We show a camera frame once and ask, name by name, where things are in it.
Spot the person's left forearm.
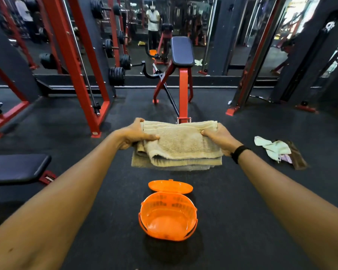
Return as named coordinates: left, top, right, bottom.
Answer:
left=0, top=129, right=123, bottom=270

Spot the row of black weight plates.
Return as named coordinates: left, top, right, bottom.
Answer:
left=39, top=0, right=132, bottom=87

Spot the orange plastic basket with lid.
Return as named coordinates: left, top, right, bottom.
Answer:
left=138, top=179, right=198, bottom=242

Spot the red angled machine frame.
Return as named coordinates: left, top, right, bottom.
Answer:
left=0, top=55, right=30, bottom=140

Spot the person's left hand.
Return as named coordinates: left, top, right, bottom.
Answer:
left=117, top=118, right=160, bottom=150

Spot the red cable machine frame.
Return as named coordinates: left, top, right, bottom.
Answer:
left=226, top=0, right=281, bottom=117

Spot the black wristband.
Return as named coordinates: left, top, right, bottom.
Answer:
left=230, top=145, right=252, bottom=165

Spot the person's right forearm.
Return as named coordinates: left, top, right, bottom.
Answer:
left=237, top=149, right=338, bottom=270

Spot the beige towel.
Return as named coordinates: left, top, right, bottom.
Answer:
left=135, top=120, right=224, bottom=167

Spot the light green cloth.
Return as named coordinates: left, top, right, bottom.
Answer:
left=254, top=136, right=292, bottom=162

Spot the red bench with blue pad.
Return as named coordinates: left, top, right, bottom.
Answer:
left=153, top=36, right=195, bottom=125

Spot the black padded flat bench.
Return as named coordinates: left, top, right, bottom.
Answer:
left=0, top=154, right=57, bottom=186

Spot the grey-brown folded towel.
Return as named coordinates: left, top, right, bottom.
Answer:
left=131, top=150, right=223, bottom=171

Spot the steel guide rod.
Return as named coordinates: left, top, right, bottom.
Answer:
left=61, top=0, right=101, bottom=116

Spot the black column with white emblem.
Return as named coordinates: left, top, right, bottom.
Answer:
left=270, top=0, right=338, bottom=113

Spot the red power rack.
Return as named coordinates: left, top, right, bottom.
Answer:
left=41, top=0, right=114, bottom=139

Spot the brown cloth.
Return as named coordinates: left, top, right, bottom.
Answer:
left=282, top=140, right=308, bottom=170

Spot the person's right hand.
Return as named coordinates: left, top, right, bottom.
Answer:
left=200, top=122, right=244, bottom=157

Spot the black barbell bar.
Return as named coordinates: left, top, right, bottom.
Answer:
left=141, top=61, right=180, bottom=117

